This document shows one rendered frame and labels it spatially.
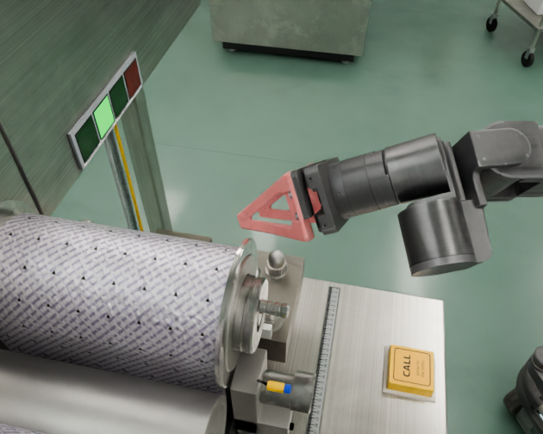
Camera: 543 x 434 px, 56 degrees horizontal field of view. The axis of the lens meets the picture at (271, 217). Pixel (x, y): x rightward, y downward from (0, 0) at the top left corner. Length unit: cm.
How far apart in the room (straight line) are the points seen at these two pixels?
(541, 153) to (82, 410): 47
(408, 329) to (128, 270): 58
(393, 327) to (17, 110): 67
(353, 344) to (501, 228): 166
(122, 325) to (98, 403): 7
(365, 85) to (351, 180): 275
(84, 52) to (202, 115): 212
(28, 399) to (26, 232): 15
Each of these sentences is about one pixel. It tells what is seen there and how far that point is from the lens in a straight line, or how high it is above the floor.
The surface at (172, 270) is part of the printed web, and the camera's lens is 47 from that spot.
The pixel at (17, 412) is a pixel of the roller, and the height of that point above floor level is 123.
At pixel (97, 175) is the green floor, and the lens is 267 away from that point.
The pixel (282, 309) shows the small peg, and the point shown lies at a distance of 48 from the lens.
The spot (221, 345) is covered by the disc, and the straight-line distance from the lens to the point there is 45.
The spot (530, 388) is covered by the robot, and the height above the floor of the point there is 24.
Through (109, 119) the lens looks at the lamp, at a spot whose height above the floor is 117.
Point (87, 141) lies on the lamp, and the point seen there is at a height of 118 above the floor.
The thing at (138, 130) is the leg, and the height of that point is 83.
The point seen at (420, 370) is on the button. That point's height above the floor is 92.
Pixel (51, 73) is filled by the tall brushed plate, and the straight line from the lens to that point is 78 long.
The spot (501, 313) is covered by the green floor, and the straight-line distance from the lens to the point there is 219.
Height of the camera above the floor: 168
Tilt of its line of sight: 46 degrees down
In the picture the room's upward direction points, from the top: straight up
